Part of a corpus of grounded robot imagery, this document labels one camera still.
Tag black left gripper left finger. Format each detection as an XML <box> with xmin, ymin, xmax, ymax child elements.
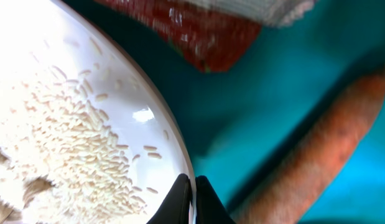
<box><xmin>147</xmin><ymin>174</ymin><xmax>192</xmax><ymax>224</ymax></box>

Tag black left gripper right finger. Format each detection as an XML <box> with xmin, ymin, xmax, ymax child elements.
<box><xmin>195</xmin><ymin>175</ymin><xmax>236</xmax><ymax>224</ymax></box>

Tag large white plate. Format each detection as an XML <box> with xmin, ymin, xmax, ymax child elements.
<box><xmin>0</xmin><ymin>1</ymin><xmax>196</xmax><ymax>223</ymax></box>

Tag rice and peanut scraps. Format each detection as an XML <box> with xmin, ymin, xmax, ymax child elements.
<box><xmin>0</xmin><ymin>37</ymin><xmax>171</xmax><ymax>224</ymax></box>

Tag red foil snack wrapper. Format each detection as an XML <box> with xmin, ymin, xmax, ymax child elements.
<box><xmin>97</xmin><ymin>0</ymin><xmax>262</xmax><ymax>73</ymax></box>

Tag white tissue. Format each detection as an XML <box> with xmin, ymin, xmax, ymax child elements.
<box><xmin>187</xmin><ymin>0</ymin><xmax>317</xmax><ymax>27</ymax></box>

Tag orange carrot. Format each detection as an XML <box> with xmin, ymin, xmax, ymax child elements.
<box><xmin>234</xmin><ymin>66</ymin><xmax>385</xmax><ymax>224</ymax></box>

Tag teal plastic tray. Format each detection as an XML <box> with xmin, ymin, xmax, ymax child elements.
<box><xmin>69</xmin><ymin>0</ymin><xmax>385</xmax><ymax>214</ymax></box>

